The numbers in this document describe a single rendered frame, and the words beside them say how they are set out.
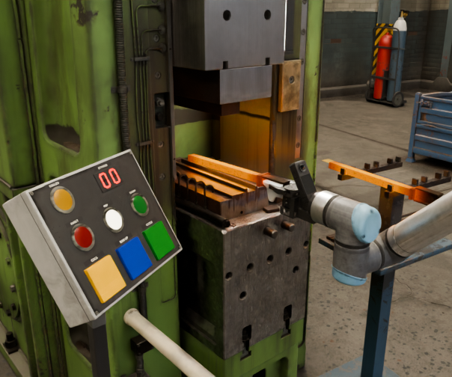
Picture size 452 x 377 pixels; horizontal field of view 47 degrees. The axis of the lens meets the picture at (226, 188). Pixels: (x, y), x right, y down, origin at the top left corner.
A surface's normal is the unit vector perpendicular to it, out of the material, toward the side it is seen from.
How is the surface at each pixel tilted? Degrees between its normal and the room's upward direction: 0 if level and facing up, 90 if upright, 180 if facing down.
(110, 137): 90
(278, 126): 90
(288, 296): 90
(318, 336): 0
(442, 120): 89
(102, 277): 60
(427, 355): 0
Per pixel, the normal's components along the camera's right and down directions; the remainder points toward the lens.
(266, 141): -0.77, 0.22
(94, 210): 0.78, -0.35
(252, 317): 0.64, 0.25
